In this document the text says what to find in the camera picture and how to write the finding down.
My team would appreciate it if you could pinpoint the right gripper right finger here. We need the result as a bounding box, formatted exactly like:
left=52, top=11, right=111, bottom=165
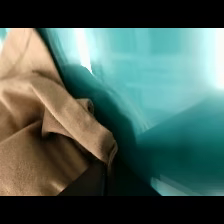
left=106, top=146, right=158, bottom=197

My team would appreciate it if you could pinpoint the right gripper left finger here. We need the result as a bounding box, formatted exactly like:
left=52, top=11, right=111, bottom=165
left=58, top=161, right=108, bottom=197

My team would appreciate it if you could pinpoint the brown garment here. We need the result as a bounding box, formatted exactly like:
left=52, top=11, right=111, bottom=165
left=0, top=27, right=120, bottom=197

